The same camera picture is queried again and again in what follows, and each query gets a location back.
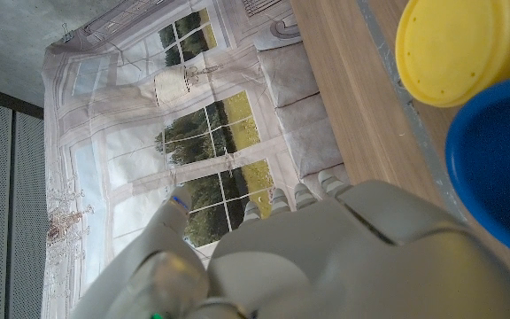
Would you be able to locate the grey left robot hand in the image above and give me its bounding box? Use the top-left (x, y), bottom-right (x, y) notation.
top-left (71, 170), bottom-right (510, 319)

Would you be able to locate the blue plastic cup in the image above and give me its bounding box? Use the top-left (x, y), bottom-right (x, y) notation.
top-left (444, 74), bottom-right (510, 266)

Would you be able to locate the yellow plastic cup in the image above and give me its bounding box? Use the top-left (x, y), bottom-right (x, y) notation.
top-left (394, 0), bottom-right (510, 108)

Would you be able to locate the printed window backdrop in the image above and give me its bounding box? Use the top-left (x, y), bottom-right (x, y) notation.
top-left (40, 0), bottom-right (353, 319)

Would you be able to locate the grey perforated panel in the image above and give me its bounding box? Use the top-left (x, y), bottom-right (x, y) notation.
top-left (0, 82), bottom-right (49, 319)

